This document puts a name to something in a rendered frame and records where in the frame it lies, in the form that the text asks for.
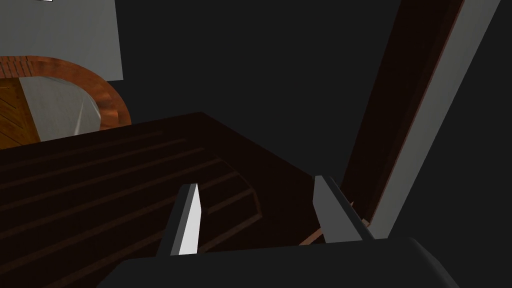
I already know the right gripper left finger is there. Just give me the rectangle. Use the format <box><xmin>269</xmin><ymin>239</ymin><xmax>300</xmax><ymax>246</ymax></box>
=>
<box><xmin>155</xmin><ymin>183</ymin><xmax>201</xmax><ymax>257</ymax></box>

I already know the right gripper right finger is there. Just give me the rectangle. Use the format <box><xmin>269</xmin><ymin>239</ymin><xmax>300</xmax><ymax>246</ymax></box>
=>
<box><xmin>312</xmin><ymin>174</ymin><xmax>376</xmax><ymax>244</ymax></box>

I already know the dark brown door leaf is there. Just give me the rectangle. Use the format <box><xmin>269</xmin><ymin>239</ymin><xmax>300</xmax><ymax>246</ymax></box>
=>
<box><xmin>339</xmin><ymin>0</ymin><xmax>466</xmax><ymax>226</ymax></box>

